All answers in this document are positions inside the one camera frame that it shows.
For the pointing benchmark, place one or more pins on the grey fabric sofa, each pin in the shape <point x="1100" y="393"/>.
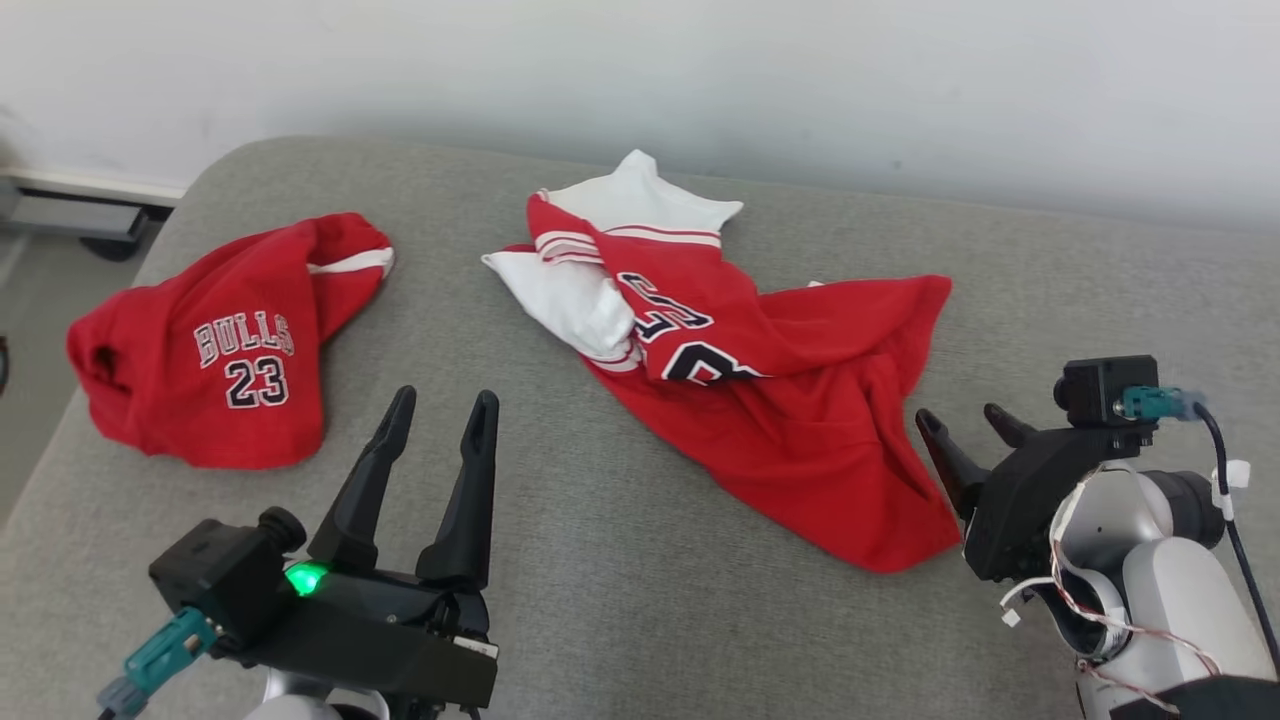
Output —
<point x="620" y="560"/>

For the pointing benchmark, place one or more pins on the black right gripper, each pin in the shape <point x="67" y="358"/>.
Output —
<point x="1020" y="500"/>

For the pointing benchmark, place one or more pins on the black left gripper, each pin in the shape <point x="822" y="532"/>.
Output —
<point x="380" y="630"/>

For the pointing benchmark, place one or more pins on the black caster wheel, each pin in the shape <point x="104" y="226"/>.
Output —
<point x="112" y="248"/>

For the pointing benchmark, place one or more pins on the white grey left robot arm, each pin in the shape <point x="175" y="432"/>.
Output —
<point x="300" y="705"/>

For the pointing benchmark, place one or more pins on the red Bulls 23 jersey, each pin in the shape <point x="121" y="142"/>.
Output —
<point x="800" y="430"/>

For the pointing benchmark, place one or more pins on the red Bulls 23 shorts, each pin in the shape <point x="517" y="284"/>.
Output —
<point x="200" y="400"/>

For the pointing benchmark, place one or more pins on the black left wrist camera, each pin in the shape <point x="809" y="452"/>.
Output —
<point x="225" y="575"/>

